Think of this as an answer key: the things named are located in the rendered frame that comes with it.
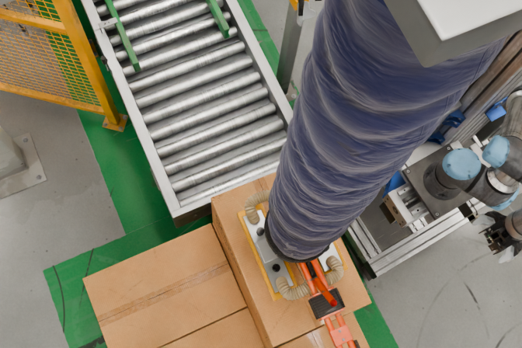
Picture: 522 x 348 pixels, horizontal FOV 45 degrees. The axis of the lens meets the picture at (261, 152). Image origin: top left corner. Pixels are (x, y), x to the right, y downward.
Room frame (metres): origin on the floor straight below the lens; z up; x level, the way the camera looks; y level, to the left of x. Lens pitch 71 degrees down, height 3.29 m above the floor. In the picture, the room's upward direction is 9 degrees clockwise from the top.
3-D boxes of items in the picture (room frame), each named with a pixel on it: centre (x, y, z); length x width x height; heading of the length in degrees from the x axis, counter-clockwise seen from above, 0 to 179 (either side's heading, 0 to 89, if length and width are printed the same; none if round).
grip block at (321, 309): (0.25, -0.29, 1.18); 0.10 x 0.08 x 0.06; 122
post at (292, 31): (1.54, -0.06, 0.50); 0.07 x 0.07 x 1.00; 33
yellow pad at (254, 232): (0.42, -0.08, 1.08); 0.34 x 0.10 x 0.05; 32
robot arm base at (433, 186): (0.79, -0.70, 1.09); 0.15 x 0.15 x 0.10
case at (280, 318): (0.46, -0.17, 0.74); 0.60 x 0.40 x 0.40; 32
